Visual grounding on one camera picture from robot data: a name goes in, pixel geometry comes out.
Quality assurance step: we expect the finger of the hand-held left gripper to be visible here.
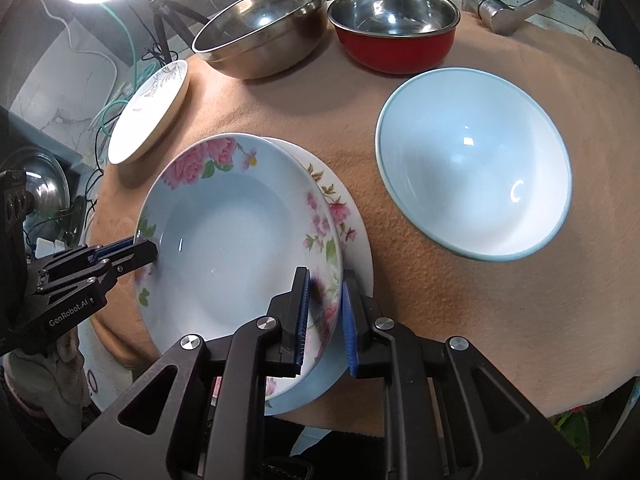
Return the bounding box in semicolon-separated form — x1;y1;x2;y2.
37;240;140;273
35;239;160;297

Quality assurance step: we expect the steel pot lid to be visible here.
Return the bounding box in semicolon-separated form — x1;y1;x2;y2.
7;149;71;233

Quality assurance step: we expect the beige towel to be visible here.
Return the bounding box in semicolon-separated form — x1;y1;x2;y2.
7;330;88;413

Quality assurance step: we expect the white floral plate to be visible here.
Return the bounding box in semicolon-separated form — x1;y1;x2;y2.
272;137;375;302

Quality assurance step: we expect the white cable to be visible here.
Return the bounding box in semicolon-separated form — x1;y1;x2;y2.
37;0;123;111

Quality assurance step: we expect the white leaf-print plate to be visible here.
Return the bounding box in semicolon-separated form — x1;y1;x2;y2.
107;60;192;165

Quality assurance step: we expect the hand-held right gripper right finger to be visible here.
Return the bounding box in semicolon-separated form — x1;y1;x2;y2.
341;270;586;480

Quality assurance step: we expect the red steel bowl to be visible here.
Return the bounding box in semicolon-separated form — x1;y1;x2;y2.
327;0;461;77

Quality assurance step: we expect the teal cable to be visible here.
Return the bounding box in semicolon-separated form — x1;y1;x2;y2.
90;2;166;153

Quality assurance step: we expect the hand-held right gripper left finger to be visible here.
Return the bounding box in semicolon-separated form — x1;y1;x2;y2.
80;266;313;480

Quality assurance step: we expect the black tripod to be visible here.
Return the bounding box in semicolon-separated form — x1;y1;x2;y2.
142;0;208;63

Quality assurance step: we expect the tan cloth mat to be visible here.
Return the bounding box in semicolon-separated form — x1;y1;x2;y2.
87;10;640;436

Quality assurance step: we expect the stainless steel bowl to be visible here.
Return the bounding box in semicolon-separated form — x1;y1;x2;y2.
192;0;328;80

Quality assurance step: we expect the black cable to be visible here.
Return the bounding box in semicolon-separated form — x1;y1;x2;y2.
75;167;103;226

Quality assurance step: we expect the light blue bowl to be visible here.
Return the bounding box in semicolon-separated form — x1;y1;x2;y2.
375;67;573;262

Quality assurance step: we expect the blue pink-floral deep plate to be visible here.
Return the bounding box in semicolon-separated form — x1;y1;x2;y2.
134;133;346;416

